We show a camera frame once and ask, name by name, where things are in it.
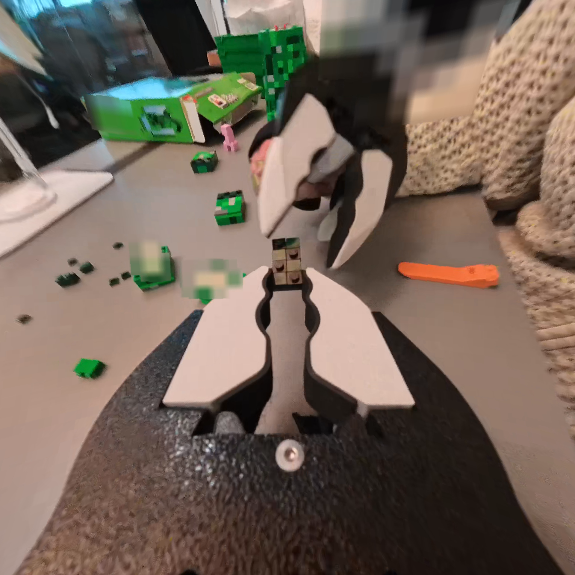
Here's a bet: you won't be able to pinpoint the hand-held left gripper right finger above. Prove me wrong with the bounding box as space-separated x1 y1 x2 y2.
305 268 415 433

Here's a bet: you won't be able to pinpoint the white paper sheets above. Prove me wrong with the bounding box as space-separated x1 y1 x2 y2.
223 0 306 37

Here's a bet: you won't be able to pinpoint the green lego creeper figure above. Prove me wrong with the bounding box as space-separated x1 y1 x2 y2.
258 27 308 122

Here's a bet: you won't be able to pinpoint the dark green lego cube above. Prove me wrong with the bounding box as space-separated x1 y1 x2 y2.
190 150 220 175

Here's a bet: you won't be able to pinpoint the green plastic storage bin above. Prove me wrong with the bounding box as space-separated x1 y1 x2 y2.
215 34 266 75

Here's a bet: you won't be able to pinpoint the scattered small dark lego pieces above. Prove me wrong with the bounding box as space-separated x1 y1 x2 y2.
16 242 133 326

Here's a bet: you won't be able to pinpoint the white book stand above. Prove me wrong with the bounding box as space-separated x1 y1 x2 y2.
0 114 115 260

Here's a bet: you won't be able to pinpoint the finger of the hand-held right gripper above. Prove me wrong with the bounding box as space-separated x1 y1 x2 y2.
326 148 394 270
258 94 338 239

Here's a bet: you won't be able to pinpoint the person's right hand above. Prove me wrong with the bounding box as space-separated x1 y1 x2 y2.
248 138 274 191

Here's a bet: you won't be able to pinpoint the bright green lego brick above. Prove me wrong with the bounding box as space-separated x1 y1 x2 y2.
73 358 107 379

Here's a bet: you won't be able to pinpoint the orange brick separator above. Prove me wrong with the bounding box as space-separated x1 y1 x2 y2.
397 262 500 289

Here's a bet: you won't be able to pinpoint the dark green lego assembly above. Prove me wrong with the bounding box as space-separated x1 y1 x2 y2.
271 236 308 292

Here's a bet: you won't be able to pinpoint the green lego block dark studs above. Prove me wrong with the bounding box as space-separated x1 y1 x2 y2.
214 190 247 227

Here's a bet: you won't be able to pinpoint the person's right forearm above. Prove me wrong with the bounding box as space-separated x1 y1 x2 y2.
395 0 575 212

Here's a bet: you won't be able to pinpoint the green cardboard lego box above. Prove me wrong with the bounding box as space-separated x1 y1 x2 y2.
83 72 263 144

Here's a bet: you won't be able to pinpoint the green lego face block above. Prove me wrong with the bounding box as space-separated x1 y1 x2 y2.
132 245 177 292
197 270 248 306

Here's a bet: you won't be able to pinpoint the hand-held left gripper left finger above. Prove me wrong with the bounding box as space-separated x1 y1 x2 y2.
162 266 274 433

